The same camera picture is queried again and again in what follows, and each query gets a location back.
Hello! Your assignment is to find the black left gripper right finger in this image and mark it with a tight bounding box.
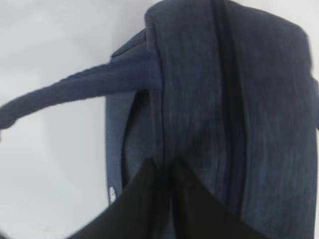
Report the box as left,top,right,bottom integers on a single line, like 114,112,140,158
171,160,259,239

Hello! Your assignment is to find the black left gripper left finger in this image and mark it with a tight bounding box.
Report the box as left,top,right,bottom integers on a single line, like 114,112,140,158
69,159,164,239

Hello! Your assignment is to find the navy blue lunch bag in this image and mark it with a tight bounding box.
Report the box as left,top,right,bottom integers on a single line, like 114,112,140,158
0,0,319,239

